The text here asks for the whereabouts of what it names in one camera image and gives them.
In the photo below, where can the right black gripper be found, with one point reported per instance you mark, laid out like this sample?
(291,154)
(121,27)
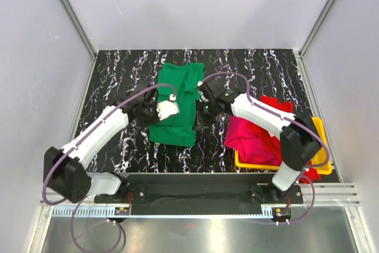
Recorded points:
(202,122)

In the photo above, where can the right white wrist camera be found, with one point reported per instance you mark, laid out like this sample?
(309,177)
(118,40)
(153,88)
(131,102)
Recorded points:
(201,88)

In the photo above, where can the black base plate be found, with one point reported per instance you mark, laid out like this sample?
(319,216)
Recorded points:
(180,195)

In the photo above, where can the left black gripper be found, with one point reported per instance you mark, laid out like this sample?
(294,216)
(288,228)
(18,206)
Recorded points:
(153,106)

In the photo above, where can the yellow plastic bin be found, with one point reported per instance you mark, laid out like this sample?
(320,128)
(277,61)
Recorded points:
(317,159)

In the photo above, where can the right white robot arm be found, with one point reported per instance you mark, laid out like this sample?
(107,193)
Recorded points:
(299,139)

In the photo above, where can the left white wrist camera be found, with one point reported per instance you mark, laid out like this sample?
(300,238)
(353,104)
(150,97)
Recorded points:
(167,108)

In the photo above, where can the magenta t shirt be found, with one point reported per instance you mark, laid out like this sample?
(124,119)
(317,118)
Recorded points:
(254,144)

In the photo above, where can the left aluminium frame post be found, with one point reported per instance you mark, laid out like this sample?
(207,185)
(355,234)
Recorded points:
(67,6)

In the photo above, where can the right aluminium frame post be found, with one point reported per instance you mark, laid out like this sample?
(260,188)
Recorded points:
(316,27)

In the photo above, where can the aluminium front rail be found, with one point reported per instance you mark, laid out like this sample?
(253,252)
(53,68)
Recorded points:
(316,195)

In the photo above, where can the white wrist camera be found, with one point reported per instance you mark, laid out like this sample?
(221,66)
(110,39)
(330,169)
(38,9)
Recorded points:
(201,88)
(167,108)

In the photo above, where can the aluminium frame post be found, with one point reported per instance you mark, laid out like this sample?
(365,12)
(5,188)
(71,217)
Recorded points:
(316,27)
(67,6)

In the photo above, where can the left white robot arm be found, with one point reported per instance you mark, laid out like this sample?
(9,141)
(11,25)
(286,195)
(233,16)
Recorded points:
(65,175)

